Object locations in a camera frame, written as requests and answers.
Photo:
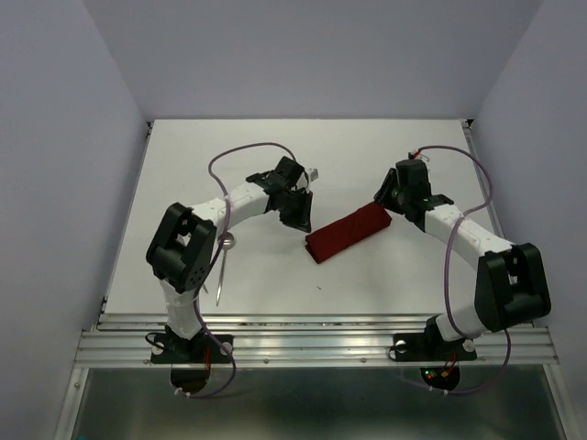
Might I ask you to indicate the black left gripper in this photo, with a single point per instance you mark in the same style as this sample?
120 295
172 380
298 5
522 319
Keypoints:
301 220

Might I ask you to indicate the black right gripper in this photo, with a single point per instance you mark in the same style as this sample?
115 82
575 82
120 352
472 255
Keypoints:
382 195

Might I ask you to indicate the dark red cloth napkin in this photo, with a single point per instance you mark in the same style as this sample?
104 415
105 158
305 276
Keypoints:
330 240

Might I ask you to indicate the silver metal spoon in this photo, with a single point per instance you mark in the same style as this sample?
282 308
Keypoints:
227 242

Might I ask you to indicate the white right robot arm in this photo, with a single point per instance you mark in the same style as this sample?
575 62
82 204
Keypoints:
511 286

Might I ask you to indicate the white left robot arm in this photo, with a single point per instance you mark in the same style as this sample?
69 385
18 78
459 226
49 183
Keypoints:
182 250

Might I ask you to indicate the aluminium right side rail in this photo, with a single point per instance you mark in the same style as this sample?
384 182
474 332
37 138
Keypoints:
466 125

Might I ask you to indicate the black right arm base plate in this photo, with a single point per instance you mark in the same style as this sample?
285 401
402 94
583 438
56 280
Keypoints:
417 347

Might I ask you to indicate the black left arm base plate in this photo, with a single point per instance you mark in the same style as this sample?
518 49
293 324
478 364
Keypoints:
168 349

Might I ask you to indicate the aluminium front frame rail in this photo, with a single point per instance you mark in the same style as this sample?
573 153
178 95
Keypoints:
260 340

